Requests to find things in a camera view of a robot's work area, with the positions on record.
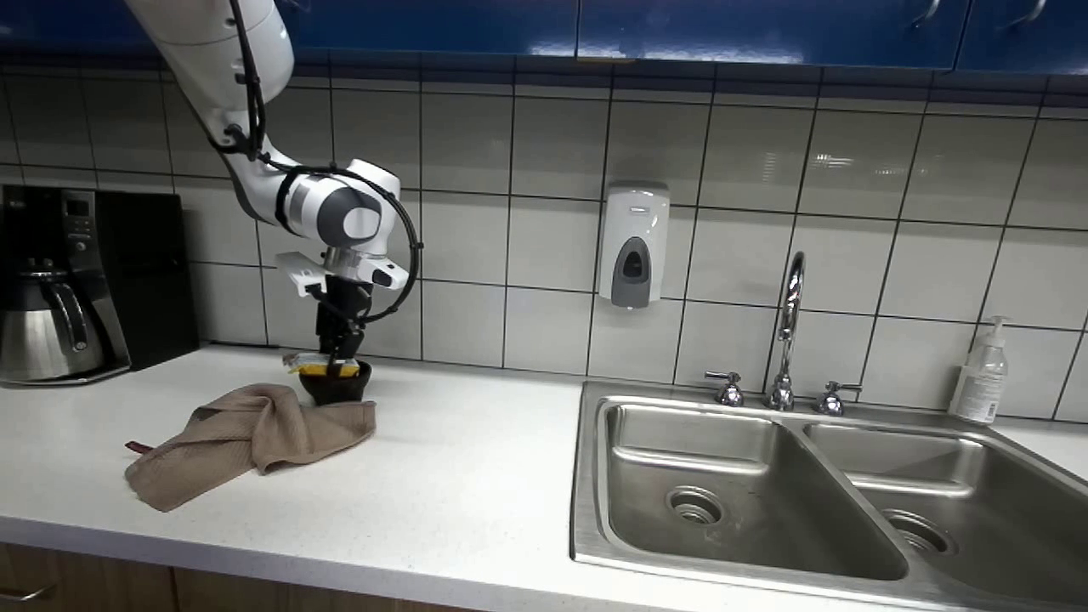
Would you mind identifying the brown cloth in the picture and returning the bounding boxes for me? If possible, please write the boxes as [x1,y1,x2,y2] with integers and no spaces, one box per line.
[121,380,380,517]

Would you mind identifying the clear soap bottle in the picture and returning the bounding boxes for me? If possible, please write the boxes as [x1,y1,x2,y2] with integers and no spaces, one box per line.
[946,317,1013,429]

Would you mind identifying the white wall soap dispenser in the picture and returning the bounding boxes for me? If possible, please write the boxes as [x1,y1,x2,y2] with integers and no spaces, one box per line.
[596,183,674,314]

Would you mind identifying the blue upper cabinets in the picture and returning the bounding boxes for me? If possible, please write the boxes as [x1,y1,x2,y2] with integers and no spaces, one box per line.
[0,0,1088,75]

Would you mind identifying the black coffee machine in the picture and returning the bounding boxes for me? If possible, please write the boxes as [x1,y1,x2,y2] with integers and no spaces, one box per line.
[0,183,205,391]

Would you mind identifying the metal drawer handle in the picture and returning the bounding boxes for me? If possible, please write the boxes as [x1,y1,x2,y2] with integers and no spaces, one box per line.
[0,582,59,604]

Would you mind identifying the chrome faucet handle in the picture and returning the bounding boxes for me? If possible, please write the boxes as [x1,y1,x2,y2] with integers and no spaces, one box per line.
[813,378,862,418]
[699,367,751,408]

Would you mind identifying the stainless steel double sink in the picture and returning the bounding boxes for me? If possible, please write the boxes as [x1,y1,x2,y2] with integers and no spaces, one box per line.
[566,380,1088,612]

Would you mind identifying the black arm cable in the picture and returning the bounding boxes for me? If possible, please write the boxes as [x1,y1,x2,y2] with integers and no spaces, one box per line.
[221,0,426,327]

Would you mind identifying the steel coffee carafe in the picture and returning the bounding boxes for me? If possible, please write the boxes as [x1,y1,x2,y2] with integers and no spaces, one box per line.
[0,270,129,387]

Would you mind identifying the chrome faucet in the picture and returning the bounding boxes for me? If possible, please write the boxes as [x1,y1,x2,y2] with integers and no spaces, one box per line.
[763,249,809,414]

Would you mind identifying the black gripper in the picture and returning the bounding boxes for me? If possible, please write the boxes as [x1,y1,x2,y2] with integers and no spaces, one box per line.
[311,274,377,375]

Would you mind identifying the wooden lower cabinet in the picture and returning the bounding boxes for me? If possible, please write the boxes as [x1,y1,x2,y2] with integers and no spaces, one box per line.
[0,541,468,612]

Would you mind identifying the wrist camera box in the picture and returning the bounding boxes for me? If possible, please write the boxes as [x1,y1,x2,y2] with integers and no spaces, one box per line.
[276,253,332,304]

